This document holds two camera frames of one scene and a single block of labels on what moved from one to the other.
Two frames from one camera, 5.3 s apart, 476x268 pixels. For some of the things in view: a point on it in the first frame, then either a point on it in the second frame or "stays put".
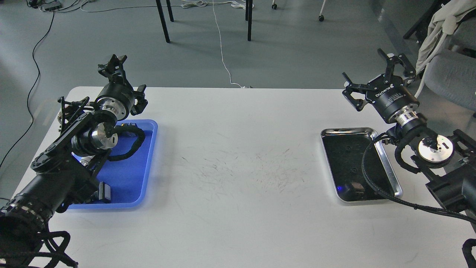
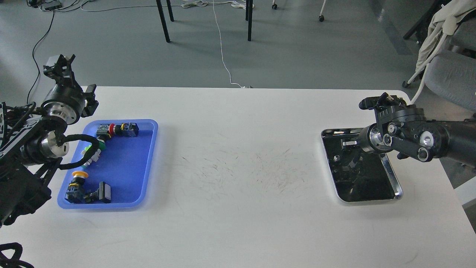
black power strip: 51,6 stays put
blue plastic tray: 128,178 stays put
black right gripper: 393,100 → 370,138
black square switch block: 104,192 stays put
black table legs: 249,3 stays put
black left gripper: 117,98 → 64,100
